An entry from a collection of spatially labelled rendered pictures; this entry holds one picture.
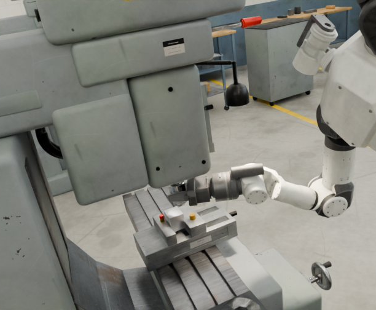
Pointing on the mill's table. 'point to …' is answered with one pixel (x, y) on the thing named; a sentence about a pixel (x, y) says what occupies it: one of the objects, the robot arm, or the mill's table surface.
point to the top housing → (121, 16)
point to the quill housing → (171, 124)
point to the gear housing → (142, 51)
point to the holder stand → (241, 303)
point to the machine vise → (183, 237)
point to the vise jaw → (198, 227)
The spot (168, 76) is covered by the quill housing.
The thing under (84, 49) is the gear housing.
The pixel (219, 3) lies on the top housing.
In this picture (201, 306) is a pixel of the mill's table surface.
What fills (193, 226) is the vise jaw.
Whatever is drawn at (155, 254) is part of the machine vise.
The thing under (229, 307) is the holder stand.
